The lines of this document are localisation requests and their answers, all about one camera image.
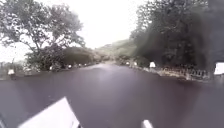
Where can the low roadside fence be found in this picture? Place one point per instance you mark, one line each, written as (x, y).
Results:
(180, 73)

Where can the dense dark trees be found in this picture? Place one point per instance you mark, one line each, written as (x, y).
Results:
(173, 33)

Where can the robot's own part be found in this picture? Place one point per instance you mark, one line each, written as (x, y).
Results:
(147, 124)
(76, 124)

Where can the white roadside marker stone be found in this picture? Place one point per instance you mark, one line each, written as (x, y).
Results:
(152, 64)
(219, 68)

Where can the wooded hill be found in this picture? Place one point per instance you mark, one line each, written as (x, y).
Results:
(116, 48)

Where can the group of leafy trees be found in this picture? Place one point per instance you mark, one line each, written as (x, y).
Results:
(43, 30)

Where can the dark asphalt road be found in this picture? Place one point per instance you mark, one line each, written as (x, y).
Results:
(113, 93)

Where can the row of roadside marker stones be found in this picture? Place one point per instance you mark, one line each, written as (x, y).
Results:
(11, 71)

